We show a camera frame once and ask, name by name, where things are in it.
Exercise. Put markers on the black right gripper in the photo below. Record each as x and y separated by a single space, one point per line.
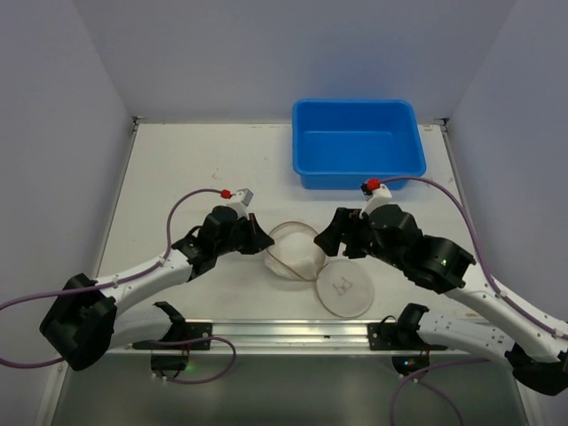
349 232

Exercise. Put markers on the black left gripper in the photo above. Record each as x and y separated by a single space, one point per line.
248 233

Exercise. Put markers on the white mesh laundry bag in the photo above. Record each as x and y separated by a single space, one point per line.
343 287

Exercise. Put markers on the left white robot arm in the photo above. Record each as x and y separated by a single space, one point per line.
83 320

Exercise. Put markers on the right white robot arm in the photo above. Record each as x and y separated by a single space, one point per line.
530 343

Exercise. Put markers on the white padded bra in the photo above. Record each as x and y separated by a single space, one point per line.
295 257

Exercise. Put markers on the blue plastic bin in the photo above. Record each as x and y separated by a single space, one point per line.
337 144

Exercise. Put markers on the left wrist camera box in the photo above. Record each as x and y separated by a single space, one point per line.
239 199

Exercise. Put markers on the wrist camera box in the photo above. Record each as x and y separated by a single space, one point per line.
239 199
376 194

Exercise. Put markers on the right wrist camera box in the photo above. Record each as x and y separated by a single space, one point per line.
376 194

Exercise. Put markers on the aluminium front rail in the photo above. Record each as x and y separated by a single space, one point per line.
152 330

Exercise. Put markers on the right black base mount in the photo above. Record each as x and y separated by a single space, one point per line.
390 336

